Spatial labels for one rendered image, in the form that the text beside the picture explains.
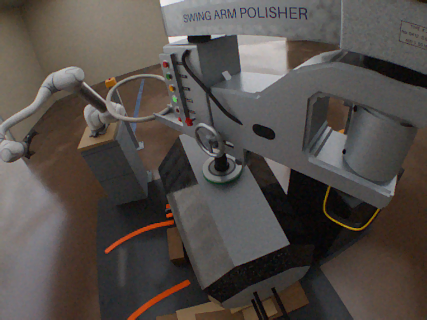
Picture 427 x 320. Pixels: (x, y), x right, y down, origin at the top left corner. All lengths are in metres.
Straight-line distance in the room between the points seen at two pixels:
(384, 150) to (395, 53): 0.24
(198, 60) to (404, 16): 0.58
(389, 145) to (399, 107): 0.10
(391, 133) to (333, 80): 0.18
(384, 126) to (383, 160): 0.10
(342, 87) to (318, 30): 0.13
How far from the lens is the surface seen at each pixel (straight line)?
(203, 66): 0.74
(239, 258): 0.91
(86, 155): 2.08
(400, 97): 0.50
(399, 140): 0.57
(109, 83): 2.79
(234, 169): 1.12
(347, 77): 0.51
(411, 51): 0.46
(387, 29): 0.45
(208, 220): 1.05
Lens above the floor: 1.67
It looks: 41 degrees down
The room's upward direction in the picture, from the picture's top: 11 degrees counter-clockwise
